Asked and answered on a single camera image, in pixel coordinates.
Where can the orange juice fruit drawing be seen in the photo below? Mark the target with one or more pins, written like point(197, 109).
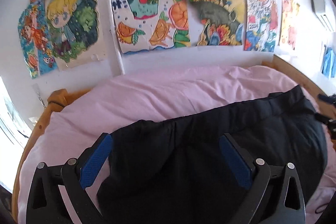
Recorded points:
point(145, 25)

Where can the black padded jacket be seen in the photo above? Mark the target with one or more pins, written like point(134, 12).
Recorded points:
point(182, 170)

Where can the orange-haired mermaid drawing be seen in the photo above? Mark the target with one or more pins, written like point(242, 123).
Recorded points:
point(35, 41)

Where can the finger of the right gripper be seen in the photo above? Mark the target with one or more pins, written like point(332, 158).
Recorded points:
point(331, 100)
point(329, 122)

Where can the pink duvet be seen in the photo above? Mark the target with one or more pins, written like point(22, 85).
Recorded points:
point(157, 95)

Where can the pigs and chicks drawing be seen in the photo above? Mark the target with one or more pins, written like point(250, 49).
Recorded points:
point(289, 20)

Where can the white air conditioner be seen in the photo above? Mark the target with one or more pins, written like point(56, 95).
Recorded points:
point(325, 16)

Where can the blue hanging garment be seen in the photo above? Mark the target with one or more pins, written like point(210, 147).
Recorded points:
point(328, 63)

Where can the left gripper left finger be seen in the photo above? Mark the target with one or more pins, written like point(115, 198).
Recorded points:
point(45, 203)

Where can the wooden bed frame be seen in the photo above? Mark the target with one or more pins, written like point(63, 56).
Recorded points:
point(39, 124)

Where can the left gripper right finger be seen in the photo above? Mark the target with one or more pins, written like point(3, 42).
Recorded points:
point(274, 193)

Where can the blonde girl drawing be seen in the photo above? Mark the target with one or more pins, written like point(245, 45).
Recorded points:
point(75, 32)

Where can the landscape river drawing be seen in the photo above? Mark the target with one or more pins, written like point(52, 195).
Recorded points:
point(223, 22)

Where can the bright window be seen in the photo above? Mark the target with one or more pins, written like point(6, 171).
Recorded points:
point(14, 134)

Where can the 2024 dragon drawing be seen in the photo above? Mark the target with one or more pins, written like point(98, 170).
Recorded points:
point(262, 25)

